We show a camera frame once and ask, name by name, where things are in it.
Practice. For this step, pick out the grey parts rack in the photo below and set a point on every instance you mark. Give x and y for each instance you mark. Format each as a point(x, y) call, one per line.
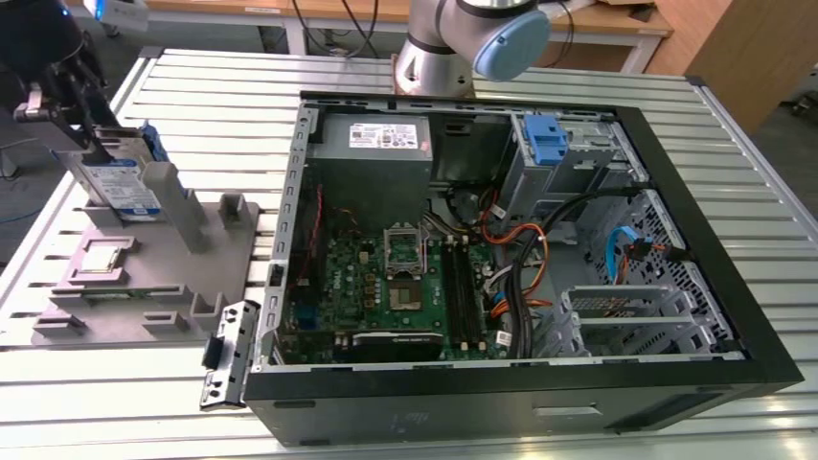
point(172, 268)

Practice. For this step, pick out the blue plastic drive latch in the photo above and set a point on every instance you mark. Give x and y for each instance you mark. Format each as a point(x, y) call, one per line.
point(544, 139)

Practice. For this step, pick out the black graphics card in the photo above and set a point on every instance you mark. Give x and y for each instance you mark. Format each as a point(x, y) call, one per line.
point(390, 345)

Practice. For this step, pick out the black RAM slot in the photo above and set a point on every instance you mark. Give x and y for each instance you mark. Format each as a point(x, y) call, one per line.
point(470, 287)
point(452, 287)

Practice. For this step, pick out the silver CPU chip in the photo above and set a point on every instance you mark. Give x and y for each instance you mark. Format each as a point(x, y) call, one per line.
point(100, 256)

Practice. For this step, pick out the green motherboard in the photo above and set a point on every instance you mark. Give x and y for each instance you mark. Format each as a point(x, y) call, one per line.
point(358, 287)

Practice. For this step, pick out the CPU socket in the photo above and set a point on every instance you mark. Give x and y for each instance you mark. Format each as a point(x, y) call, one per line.
point(407, 296)

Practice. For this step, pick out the small wooden desk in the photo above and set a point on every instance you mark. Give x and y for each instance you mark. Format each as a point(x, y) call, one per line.
point(626, 24)

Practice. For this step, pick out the grey metal disk bay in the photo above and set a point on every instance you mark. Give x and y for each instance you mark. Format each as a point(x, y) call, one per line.
point(632, 322)

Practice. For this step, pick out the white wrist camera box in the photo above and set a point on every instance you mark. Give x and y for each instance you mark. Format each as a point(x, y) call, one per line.
point(124, 9)

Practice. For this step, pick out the green RAM stick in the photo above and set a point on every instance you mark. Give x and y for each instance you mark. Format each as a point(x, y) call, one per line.
point(108, 293)

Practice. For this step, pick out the grey metal card retainer bracket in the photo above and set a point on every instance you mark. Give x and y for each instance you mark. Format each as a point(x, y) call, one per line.
point(232, 354)

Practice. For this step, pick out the wooden cabinet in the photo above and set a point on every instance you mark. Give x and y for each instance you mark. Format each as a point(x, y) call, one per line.
point(747, 48)

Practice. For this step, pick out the black open PC case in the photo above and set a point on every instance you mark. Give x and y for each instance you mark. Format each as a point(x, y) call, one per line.
point(511, 412)

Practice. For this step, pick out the grey power supply unit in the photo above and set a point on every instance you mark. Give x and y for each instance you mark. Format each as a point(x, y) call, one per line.
point(371, 191)

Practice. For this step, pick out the long white-framed desk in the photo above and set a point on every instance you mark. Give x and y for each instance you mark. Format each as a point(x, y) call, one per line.
point(255, 9)

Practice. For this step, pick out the hard disk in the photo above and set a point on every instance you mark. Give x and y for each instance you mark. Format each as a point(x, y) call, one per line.
point(117, 187)

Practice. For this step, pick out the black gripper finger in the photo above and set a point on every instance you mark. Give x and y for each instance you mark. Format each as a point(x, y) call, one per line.
point(53, 112)
point(85, 91)

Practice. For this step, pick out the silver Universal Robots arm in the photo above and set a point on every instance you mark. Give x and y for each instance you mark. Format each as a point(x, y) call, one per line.
point(440, 62)

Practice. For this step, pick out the grey metal drive cage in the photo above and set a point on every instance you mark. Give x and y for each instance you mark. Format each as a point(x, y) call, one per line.
point(575, 182)

